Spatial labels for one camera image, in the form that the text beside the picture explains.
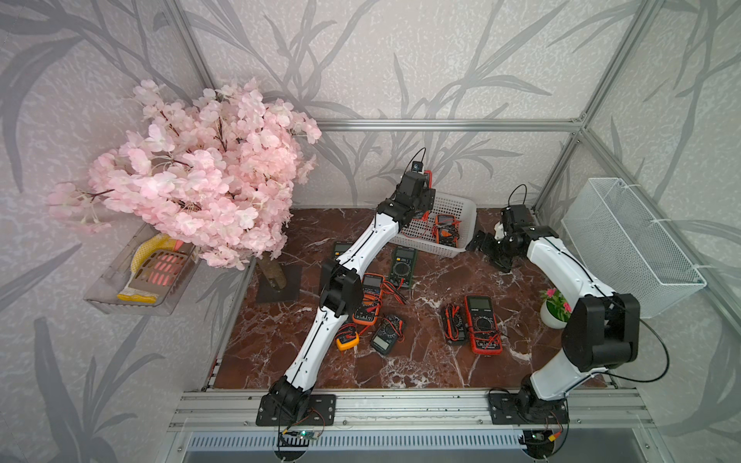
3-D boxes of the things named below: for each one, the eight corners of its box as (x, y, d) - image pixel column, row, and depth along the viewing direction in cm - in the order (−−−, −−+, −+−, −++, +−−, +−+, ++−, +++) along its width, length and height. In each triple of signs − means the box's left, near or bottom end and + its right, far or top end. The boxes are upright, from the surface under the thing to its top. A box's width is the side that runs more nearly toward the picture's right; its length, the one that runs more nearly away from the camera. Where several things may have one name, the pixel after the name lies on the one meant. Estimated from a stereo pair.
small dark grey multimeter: (369, 345, 86) (368, 340, 82) (387, 317, 91) (387, 311, 88) (387, 358, 84) (387, 353, 80) (405, 328, 89) (406, 323, 86)
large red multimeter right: (472, 355, 85) (475, 350, 81) (462, 301, 96) (465, 294, 92) (500, 355, 85) (505, 350, 81) (487, 301, 96) (491, 294, 92)
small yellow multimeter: (339, 352, 85) (338, 348, 82) (334, 333, 88) (332, 329, 85) (361, 343, 86) (360, 339, 83) (354, 325, 90) (353, 320, 87)
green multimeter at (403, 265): (388, 284, 100) (388, 280, 98) (395, 249, 110) (395, 245, 107) (412, 288, 99) (412, 284, 97) (417, 252, 109) (417, 248, 107)
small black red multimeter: (446, 344, 87) (448, 339, 83) (441, 309, 94) (443, 303, 90) (467, 344, 87) (470, 339, 83) (461, 309, 94) (464, 303, 90)
